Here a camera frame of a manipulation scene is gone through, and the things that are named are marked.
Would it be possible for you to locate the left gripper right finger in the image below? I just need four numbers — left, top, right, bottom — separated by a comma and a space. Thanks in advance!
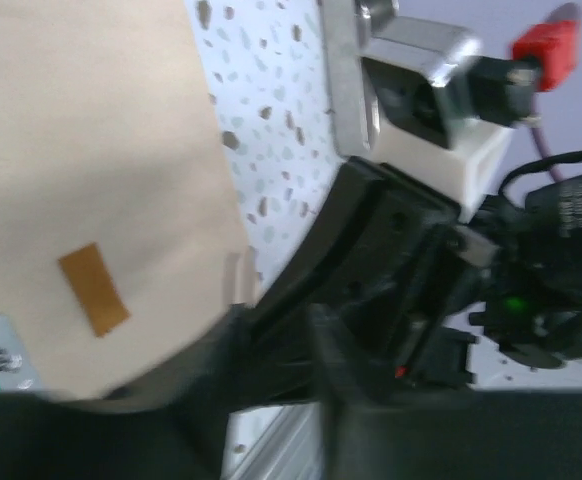
308, 305, 582, 479

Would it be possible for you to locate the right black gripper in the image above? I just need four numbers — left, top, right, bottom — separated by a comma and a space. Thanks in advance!
250, 157, 582, 400

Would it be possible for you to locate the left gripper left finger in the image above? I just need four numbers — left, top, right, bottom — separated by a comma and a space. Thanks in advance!
0, 305, 312, 479

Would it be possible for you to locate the stainless steel tray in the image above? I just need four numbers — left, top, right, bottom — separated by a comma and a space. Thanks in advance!
321, 0, 399, 157

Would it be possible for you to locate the brown adhesive bandage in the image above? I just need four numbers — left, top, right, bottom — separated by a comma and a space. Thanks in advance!
58, 243, 130, 337

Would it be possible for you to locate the beige cloth mat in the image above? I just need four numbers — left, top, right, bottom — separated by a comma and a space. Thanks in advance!
0, 1, 248, 398

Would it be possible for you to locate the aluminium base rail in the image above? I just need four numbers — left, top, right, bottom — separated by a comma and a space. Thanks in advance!
222, 404, 322, 480

